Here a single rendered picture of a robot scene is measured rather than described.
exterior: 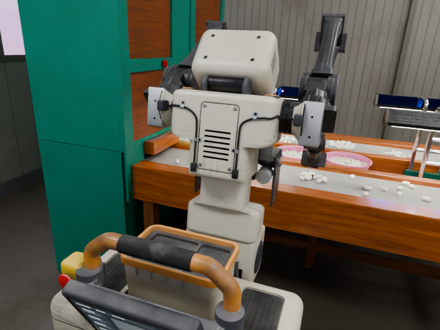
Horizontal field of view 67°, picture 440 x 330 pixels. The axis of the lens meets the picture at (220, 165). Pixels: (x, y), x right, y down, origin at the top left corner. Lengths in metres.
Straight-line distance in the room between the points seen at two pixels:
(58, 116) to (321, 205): 1.34
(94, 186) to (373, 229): 1.34
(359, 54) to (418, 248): 2.11
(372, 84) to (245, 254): 2.55
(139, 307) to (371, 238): 1.12
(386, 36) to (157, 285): 2.94
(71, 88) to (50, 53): 0.19
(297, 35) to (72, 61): 2.16
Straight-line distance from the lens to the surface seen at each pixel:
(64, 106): 1.84
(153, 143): 1.76
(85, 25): 1.69
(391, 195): 1.70
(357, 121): 3.37
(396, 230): 1.52
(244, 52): 0.88
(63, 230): 2.16
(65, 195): 2.03
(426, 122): 1.70
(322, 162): 1.47
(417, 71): 3.36
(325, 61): 1.08
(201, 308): 0.73
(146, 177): 1.69
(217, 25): 1.38
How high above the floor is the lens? 1.35
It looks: 20 degrees down
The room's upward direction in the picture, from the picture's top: 2 degrees clockwise
